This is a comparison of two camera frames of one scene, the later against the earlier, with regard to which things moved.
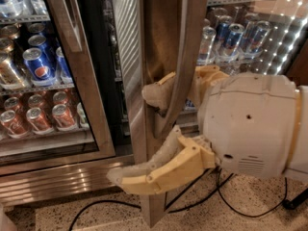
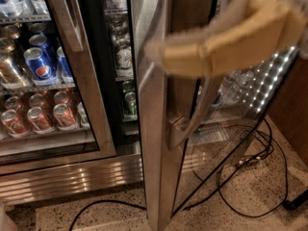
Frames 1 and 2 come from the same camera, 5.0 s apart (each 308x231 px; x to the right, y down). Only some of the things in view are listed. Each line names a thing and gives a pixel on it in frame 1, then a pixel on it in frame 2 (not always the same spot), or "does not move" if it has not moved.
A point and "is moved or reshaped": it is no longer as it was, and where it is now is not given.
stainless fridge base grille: [58, 182] does not move
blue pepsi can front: [38, 67] does not move
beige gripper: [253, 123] -> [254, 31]
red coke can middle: [38, 122] does not move
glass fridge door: [157, 30] is moved or reshaped
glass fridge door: [52, 109] does not move
